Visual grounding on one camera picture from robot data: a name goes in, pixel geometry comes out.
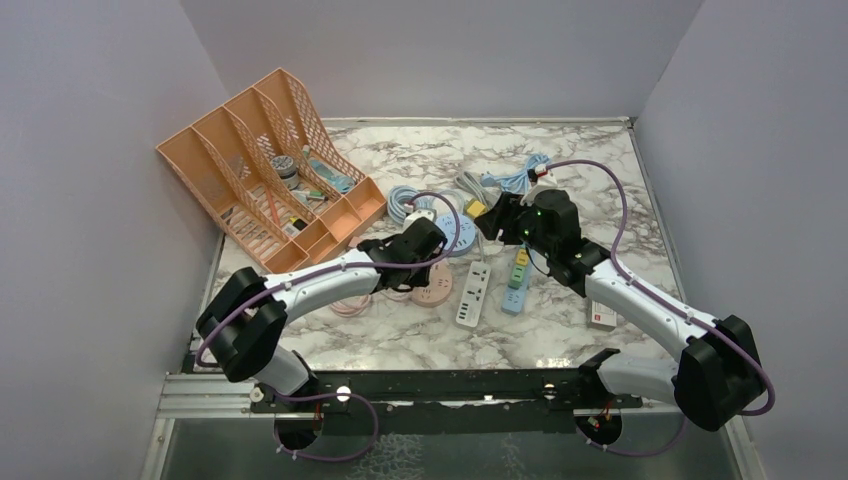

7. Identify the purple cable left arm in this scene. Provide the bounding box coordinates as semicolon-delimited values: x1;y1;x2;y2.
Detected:
195;192;462;369

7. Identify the pink coiled cable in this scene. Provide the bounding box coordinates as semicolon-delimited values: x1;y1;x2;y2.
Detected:
329;294;376;319

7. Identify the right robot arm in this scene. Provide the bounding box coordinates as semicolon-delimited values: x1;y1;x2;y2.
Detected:
474;189;771;431

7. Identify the green plug adapter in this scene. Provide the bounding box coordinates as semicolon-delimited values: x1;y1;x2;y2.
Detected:
508;265;526;289

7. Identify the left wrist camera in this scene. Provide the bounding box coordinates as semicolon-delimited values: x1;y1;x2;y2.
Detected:
402;208;437;230

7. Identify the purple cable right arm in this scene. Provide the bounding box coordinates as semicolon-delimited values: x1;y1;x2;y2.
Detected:
546;159;776;417

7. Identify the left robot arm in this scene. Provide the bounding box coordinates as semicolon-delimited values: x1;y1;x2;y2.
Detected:
195;218;449;411

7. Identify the white power strip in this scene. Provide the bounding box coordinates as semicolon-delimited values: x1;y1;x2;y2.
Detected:
455;261;491;329

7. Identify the blue round power socket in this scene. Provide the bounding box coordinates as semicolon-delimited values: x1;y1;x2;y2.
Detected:
435;214;476;257

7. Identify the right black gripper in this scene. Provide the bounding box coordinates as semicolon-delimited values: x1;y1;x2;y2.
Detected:
476;190;555;258

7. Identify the pink round power socket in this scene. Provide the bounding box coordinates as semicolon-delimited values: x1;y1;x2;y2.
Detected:
410;260;453;308

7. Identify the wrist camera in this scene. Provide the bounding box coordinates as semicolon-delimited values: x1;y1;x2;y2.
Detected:
402;208;437;230
520;164;559;205

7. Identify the orange plastic file rack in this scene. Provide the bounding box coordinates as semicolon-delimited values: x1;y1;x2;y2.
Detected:
157;68;387;273

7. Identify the light blue power cable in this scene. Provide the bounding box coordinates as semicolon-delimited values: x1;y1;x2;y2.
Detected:
480;153;552;197

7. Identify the blue coiled cable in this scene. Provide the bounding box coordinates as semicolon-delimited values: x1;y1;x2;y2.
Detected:
386;185;432;227

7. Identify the blue power strip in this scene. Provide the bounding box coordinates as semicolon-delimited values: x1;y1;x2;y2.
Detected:
501;254;532;316

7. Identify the yellow plug adapter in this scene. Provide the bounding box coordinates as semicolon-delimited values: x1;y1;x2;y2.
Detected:
464;199;488;219
515;249;529;268

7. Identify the grey coiled cable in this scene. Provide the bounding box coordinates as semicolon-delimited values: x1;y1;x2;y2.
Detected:
455;170;495;207

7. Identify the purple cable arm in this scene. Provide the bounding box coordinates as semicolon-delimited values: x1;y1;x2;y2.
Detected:
195;192;462;369
546;159;776;417

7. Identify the small white red box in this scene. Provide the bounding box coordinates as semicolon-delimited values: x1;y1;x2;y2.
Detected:
588;301;618;330

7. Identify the black mounting rail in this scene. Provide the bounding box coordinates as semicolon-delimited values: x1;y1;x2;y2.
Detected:
250;368;642;436

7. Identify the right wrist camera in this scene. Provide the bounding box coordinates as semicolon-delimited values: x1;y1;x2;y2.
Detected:
520;164;559;205

